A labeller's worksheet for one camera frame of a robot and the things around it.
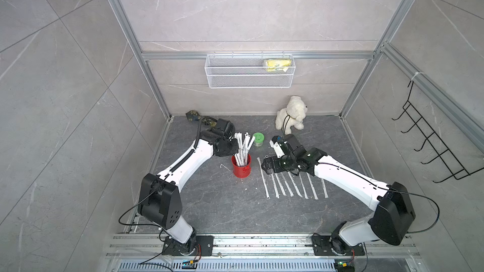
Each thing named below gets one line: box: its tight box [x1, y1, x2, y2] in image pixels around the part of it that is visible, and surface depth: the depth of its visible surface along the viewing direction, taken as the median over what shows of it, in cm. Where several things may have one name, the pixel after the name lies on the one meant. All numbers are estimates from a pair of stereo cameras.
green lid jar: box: [252, 132, 265, 148], surface depth 106 cm
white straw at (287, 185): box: [279, 171, 295, 198], surface depth 91 cm
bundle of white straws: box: [233, 132, 256, 167], surface depth 90 cm
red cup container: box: [231, 153, 252, 179], surface depth 92 cm
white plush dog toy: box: [274, 95, 308, 135], surface depth 102 cm
